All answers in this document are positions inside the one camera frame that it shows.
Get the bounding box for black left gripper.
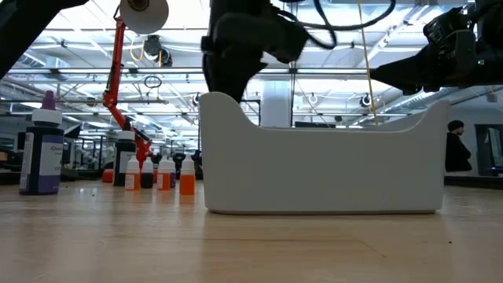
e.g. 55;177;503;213
200;0;276;105

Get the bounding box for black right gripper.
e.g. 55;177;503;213
368;28;493;97

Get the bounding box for white plastic storage bin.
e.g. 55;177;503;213
199;91;450;215

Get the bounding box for small orange food coloring bottle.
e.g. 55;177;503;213
124;155;141;192
178;154;196;197
156;156;173;192

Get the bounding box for large blue food coloring bottle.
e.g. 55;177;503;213
112;117;138;188

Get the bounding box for large purple food coloring bottle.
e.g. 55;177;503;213
18;90;65;197

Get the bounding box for person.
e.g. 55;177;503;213
444;119;473;177

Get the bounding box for dark framed screen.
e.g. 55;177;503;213
474;123;503;177

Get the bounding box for red desk lamp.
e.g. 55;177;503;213
101;0;171;185

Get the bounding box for yellow hanging cable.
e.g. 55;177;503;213
356;0;380;127

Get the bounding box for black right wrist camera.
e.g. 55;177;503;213
422;6;476;44

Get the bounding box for black hanging cable reel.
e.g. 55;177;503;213
141;34;174;68

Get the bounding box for black aluminium table frame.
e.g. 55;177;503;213
0;168;503;190

